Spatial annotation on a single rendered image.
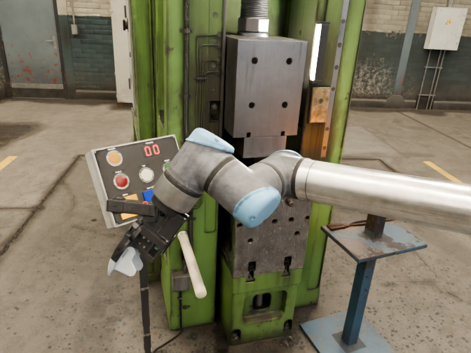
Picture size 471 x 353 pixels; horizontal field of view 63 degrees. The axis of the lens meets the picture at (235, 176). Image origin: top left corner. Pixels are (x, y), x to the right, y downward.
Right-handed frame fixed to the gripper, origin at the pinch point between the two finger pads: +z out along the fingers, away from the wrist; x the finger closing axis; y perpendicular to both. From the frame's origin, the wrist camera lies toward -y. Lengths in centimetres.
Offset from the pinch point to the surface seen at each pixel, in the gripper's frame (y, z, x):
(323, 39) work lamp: -3, -88, 101
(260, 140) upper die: 2, -37, 92
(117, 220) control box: -18, 12, 46
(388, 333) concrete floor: 123, 10, 149
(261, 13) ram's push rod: -31, -81, 95
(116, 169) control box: -30, -1, 51
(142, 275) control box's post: -3, 39, 77
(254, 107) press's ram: -8, -47, 86
